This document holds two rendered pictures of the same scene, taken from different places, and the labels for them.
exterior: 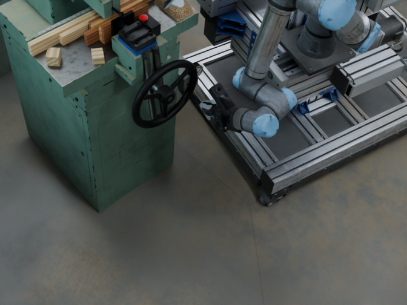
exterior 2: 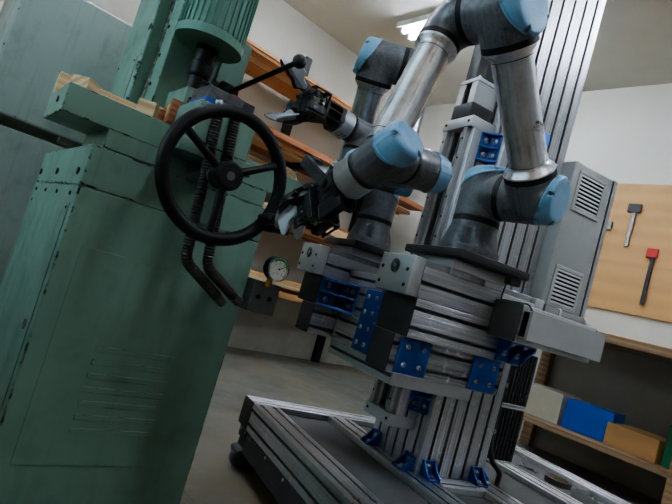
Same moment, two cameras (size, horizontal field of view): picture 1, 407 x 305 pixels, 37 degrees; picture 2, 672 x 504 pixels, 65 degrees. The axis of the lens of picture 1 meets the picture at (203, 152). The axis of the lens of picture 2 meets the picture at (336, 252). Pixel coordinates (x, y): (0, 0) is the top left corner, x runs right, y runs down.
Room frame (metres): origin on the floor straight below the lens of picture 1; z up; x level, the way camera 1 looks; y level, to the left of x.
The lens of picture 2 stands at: (0.39, -0.29, 0.64)
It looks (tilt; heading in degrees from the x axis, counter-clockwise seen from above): 4 degrees up; 10
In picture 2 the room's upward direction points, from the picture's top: 16 degrees clockwise
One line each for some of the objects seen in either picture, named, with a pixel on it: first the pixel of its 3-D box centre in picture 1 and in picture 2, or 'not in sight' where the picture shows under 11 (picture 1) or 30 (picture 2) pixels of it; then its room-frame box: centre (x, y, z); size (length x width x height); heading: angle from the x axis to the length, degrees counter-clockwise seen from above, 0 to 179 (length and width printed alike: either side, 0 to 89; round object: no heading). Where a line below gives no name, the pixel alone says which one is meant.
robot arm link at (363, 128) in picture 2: not in sight; (360, 135); (1.83, -0.01, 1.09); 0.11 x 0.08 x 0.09; 138
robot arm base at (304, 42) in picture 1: (318, 34); (471, 239); (1.75, -0.37, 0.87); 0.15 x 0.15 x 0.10
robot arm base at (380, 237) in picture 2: not in sight; (371, 233); (2.14, -0.08, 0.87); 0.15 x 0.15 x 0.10
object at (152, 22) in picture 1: (141, 32); (224, 104); (1.52, 0.26, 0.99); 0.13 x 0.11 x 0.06; 138
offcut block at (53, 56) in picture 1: (53, 56); (84, 88); (1.42, 0.54, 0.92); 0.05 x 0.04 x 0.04; 5
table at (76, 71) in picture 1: (125, 44); (192, 152); (1.57, 0.32, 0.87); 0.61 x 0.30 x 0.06; 138
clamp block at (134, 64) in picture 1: (139, 48); (212, 133); (1.51, 0.26, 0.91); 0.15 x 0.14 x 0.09; 138
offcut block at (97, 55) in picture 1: (97, 55); (147, 110); (1.45, 0.40, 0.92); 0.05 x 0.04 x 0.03; 19
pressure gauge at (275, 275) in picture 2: (194, 71); (274, 271); (1.69, 0.08, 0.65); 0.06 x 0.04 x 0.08; 138
